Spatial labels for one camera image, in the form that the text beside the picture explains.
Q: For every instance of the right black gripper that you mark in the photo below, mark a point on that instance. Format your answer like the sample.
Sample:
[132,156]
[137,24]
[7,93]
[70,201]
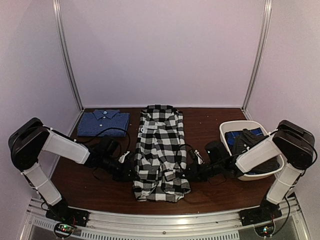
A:
[195,175]

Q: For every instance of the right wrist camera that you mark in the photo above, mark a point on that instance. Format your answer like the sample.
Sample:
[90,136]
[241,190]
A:
[195,156]

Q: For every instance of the right aluminium frame post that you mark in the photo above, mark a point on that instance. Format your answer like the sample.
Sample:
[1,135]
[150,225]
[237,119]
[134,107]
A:
[264,31]

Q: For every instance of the left small circuit board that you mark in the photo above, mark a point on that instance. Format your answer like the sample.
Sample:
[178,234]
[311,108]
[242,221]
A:
[63,230]

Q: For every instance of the black white checked shirt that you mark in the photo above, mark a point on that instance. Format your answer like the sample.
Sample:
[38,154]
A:
[160,155]

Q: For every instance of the right small circuit board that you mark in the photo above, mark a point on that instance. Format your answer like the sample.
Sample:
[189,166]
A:
[265,230]

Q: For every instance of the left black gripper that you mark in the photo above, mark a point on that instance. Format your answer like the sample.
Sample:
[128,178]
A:
[123,175]

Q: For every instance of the small circuit board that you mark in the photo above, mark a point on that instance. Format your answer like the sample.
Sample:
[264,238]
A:
[265,230]
[63,230]

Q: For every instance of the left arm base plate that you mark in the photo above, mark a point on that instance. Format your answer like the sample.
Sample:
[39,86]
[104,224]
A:
[70,216]

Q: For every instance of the aluminium frame post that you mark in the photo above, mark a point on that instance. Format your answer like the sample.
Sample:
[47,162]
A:
[65,53]
[264,31]

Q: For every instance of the front aluminium rail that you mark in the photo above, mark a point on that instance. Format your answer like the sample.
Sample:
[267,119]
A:
[221,225]

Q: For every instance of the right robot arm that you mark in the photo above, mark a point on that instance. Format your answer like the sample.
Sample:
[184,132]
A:
[246,151]

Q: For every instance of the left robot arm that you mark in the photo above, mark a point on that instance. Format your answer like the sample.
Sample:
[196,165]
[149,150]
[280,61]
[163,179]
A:
[34,139]

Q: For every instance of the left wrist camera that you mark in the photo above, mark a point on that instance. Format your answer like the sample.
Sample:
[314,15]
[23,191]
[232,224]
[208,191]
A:
[125,157]

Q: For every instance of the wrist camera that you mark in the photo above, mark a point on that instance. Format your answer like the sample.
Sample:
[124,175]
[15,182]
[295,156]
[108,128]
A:
[125,157]
[195,156]

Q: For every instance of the blue shirt in basket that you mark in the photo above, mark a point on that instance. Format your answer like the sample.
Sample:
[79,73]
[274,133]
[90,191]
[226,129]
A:
[247,137]

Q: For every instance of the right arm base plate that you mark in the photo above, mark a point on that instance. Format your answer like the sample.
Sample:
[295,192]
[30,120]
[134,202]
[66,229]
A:
[260,214]

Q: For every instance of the white plastic basket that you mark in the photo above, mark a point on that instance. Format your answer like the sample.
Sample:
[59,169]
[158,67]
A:
[237,125]

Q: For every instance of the left aluminium frame post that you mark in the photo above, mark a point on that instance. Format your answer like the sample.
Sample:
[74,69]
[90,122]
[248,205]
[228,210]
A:
[65,53]

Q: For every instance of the folded blue shirt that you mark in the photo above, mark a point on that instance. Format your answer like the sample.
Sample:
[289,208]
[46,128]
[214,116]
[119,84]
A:
[100,123]

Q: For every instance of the dark striped shirt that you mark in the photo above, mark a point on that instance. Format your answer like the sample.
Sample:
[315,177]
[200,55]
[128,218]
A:
[264,167]

